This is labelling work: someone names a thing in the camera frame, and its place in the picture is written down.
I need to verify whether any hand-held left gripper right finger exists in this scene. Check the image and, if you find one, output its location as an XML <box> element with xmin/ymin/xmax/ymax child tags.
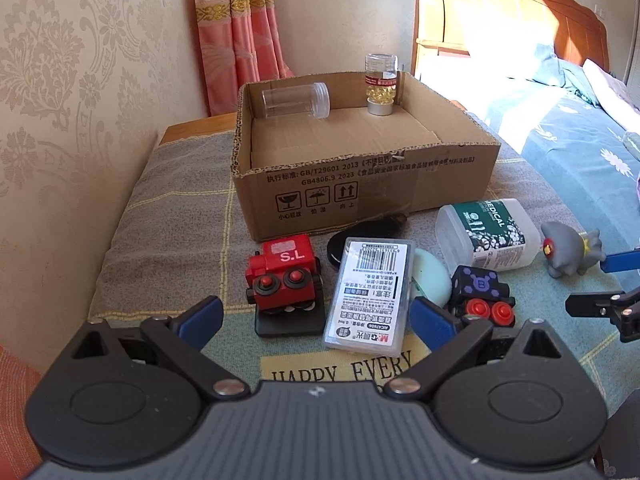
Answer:
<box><xmin>382</xmin><ymin>296</ymin><xmax>571</xmax><ymax>401</ymax></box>

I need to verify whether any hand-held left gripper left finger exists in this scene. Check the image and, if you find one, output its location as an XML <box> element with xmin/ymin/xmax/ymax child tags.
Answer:
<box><xmin>70</xmin><ymin>295</ymin><xmax>251</xmax><ymax>402</ymax></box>

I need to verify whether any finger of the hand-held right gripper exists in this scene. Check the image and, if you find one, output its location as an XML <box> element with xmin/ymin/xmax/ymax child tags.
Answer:
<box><xmin>601</xmin><ymin>246</ymin><xmax>640</xmax><ymax>275</ymax></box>
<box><xmin>565</xmin><ymin>286</ymin><xmax>640</xmax><ymax>344</ymax></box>

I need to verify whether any grey toy figure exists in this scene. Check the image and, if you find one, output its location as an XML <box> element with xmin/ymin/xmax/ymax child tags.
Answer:
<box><xmin>540</xmin><ymin>221</ymin><xmax>604</xmax><ymax>280</ymax></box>

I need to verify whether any dark blue toy robot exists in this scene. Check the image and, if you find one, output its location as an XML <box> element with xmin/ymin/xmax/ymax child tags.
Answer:
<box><xmin>446</xmin><ymin>265</ymin><xmax>516</xmax><ymax>330</ymax></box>

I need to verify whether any clear plastic labelled case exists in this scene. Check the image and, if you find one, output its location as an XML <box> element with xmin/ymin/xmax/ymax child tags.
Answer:
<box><xmin>324</xmin><ymin>236</ymin><xmax>417</xmax><ymax>358</ymax></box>

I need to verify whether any black digital timer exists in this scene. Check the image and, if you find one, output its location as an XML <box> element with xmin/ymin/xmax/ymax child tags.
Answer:
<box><xmin>254</xmin><ymin>304</ymin><xmax>326</xmax><ymax>337</ymax></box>

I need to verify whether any red toy robot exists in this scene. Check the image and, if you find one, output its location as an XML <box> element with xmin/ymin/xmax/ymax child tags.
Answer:
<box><xmin>244</xmin><ymin>235</ymin><xmax>323</xmax><ymax>313</ymax></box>

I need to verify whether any white plastic bottle green label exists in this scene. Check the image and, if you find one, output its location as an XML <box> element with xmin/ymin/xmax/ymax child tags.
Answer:
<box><xmin>434</xmin><ymin>198</ymin><xmax>543</xmax><ymax>273</ymax></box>

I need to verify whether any brown cardboard box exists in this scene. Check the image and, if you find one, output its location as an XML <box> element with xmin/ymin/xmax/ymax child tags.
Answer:
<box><xmin>231</xmin><ymin>71</ymin><xmax>502</xmax><ymax>242</ymax></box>

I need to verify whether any light blue round case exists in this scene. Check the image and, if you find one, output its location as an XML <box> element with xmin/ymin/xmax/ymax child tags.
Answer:
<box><xmin>410</xmin><ymin>249</ymin><xmax>452</xmax><ymax>308</ymax></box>

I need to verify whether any black oval key fob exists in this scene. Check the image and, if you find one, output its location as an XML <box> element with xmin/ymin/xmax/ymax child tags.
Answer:
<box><xmin>327</xmin><ymin>214</ymin><xmax>410</xmax><ymax>267</ymax></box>

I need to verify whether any light purple pillow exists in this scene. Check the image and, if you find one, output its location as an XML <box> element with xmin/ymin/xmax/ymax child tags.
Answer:
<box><xmin>582</xmin><ymin>60</ymin><xmax>640</xmax><ymax>117</ymax></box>

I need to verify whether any wooden nightstand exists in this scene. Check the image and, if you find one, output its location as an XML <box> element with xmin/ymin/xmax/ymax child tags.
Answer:
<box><xmin>155</xmin><ymin>112</ymin><xmax>241</xmax><ymax>148</ymax></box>

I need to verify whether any orange cloth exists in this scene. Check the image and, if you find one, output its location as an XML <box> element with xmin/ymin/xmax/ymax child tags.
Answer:
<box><xmin>0</xmin><ymin>345</ymin><xmax>47</xmax><ymax>463</ymax></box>

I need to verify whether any empty clear plastic jar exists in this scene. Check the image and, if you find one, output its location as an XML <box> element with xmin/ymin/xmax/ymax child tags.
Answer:
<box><xmin>262</xmin><ymin>82</ymin><xmax>331</xmax><ymax>120</ymax></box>

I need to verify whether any clear jar of yellow capsules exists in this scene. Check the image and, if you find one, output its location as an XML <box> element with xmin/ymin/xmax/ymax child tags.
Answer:
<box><xmin>364</xmin><ymin>53</ymin><xmax>399</xmax><ymax>117</ymax></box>

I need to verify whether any pink patterned curtain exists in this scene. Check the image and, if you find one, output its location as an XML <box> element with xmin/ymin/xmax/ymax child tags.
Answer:
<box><xmin>192</xmin><ymin>0</ymin><xmax>296</xmax><ymax>117</ymax></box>

